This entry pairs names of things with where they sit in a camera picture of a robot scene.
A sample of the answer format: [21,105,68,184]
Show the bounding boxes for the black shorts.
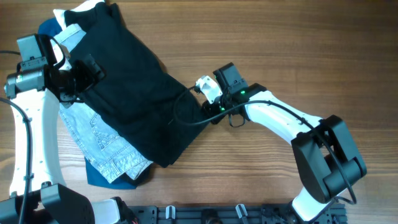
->
[65,2,206,167]

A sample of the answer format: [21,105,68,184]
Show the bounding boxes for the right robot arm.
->
[195,63,367,223]

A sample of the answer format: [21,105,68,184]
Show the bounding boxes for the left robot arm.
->
[1,34,124,223]

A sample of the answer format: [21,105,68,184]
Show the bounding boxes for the light blue denim shorts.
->
[51,23,154,184]

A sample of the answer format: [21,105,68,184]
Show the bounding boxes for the blue garment at bottom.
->
[37,17,153,190]

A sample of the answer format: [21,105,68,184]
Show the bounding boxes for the left black cable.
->
[0,49,34,224]

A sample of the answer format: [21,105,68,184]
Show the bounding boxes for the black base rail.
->
[124,203,348,224]

